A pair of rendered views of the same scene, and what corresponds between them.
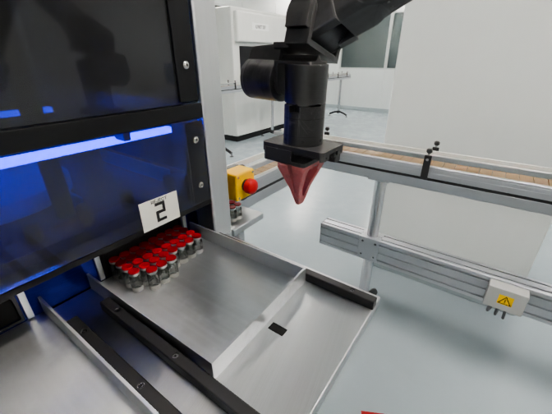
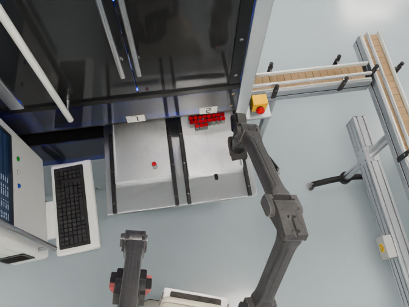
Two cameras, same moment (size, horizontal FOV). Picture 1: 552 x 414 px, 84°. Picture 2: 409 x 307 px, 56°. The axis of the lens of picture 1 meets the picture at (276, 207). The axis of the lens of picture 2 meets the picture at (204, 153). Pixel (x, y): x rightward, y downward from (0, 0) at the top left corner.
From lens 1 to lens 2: 1.37 m
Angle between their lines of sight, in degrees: 49
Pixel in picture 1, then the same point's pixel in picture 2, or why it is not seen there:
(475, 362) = (374, 258)
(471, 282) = (384, 226)
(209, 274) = (216, 137)
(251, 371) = (198, 181)
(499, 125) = not seen: outside the picture
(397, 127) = not seen: outside the picture
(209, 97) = (245, 83)
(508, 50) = not seen: outside the picture
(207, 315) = (202, 155)
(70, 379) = (160, 147)
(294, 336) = (218, 183)
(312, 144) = (235, 152)
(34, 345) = (157, 128)
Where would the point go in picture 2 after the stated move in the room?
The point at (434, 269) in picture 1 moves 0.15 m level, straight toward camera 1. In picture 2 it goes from (376, 203) to (351, 208)
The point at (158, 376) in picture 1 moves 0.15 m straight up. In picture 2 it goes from (178, 164) to (176, 151)
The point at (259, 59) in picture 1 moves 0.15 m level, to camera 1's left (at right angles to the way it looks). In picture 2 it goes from (235, 119) to (209, 94)
